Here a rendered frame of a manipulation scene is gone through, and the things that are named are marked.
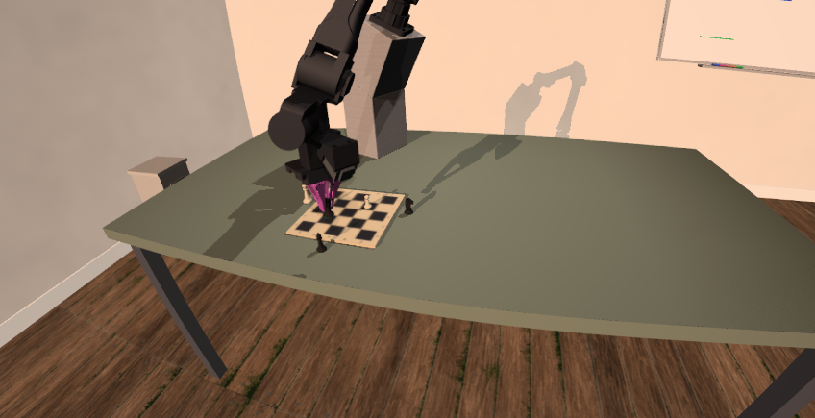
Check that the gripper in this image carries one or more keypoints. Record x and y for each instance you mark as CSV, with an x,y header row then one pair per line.
x,y
318,178

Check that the tan and black chessboard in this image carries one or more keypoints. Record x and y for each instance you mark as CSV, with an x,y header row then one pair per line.
x,y
352,223

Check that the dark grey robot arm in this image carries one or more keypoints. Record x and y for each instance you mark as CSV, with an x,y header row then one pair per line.
x,y
297,120

